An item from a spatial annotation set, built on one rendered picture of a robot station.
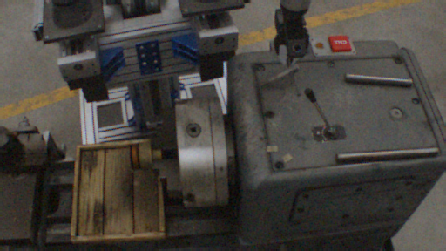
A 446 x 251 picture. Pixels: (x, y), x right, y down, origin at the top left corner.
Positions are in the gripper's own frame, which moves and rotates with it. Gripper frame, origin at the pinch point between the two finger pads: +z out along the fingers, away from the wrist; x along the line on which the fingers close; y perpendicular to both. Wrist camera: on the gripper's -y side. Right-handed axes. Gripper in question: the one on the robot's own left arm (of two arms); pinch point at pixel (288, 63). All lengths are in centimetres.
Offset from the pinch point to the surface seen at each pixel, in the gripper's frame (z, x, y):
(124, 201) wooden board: 42, 52, -17
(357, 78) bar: 2.6, -19.5, -4.5
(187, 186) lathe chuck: 15.8, 29.9, -26.6
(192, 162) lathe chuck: 10.2, 27.9, -22.5
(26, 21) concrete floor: 131, 148, 181
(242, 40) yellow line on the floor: 130, -8, 139
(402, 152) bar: 2.3, -24.9, -30.1
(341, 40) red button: 3.4, -18.8, 11.2
